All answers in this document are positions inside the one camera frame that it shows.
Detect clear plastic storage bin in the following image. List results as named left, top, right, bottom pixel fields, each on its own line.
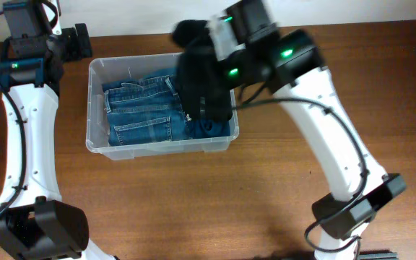
left=86, top=53, right=240, bottom=160

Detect black garment with tape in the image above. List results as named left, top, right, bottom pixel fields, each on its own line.
left=175, top=50, right=233, bottom=122

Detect dark blue jeans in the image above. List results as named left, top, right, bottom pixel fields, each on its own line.
left=102, top=68, right=189, bottom=146

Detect teal blue garment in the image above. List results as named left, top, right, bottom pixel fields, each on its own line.
left=187, top=119, right=230, bottom=139

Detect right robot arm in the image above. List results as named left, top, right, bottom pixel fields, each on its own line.
left=207, top=1, right=406, bottom=259

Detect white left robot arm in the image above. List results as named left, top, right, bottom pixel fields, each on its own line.
left=0, top=23, right=112, bottom=259

